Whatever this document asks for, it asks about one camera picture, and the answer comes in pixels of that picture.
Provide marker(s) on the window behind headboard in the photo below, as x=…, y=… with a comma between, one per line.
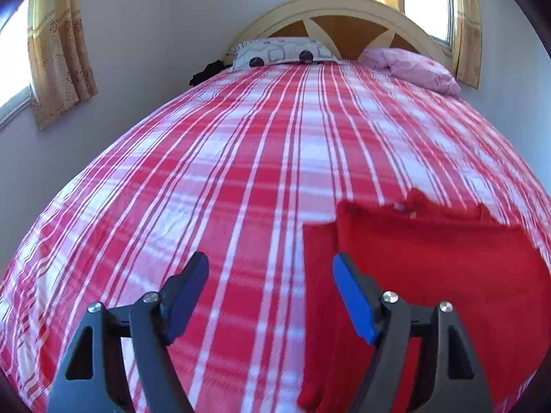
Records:
x=426, y=0

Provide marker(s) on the bed with red plaid sheet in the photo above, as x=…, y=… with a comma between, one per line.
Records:
x=215, y=172

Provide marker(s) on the dark cloth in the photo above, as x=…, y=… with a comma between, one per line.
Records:
x=206, y=73

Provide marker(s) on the pink pillow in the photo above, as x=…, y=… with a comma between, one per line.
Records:
x=413, y=69

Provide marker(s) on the long yellow patterned curtain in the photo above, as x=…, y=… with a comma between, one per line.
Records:
x=60, y=51

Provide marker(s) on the cream and wood headboard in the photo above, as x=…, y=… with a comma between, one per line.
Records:
x=344, y=13

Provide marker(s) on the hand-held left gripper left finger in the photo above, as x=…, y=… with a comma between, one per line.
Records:
x=185, y=305

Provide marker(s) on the grey patterned pillow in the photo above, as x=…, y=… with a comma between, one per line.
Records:
x=280, y=51

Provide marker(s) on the side window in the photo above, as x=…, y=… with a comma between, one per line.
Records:
x=13, y=64

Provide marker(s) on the narrow yellow curtain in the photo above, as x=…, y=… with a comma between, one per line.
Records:
x=467, y=30

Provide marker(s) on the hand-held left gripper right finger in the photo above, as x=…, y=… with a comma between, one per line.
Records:
x=355, y=301

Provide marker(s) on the red embroidered sweater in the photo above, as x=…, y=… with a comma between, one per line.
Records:
x=452, y=275

